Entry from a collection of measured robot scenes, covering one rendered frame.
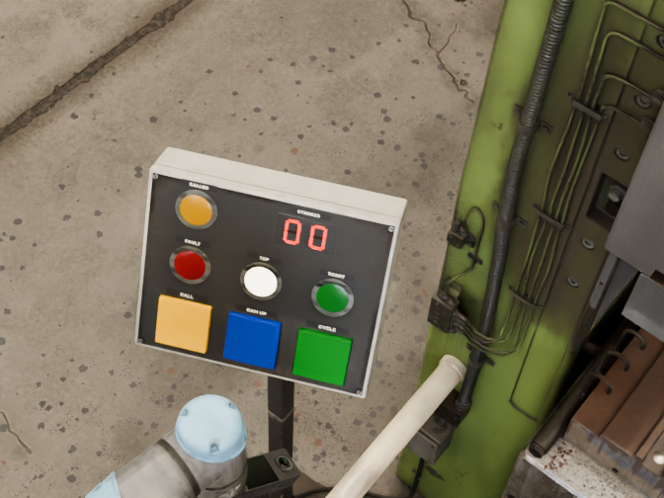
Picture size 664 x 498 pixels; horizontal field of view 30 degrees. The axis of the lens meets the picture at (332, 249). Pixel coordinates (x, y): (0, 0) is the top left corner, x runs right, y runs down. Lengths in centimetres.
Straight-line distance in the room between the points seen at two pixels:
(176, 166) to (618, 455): 72
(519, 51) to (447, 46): 191
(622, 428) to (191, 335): 61
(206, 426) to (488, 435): 100
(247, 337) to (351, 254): 20
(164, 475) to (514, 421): 95
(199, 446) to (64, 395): 151
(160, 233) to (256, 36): 177
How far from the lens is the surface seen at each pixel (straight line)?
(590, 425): 175
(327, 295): 167
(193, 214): 166
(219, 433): 136
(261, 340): 172
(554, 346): 193
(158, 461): 138
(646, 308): 147
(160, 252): 171
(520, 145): 159
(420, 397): 211
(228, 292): 170
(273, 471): 158
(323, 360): 171
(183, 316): 173
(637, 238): 138
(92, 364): 288
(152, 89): 331
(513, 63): 154
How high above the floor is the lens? 253
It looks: 57 degrees down
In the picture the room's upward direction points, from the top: 4 degrees clockwise
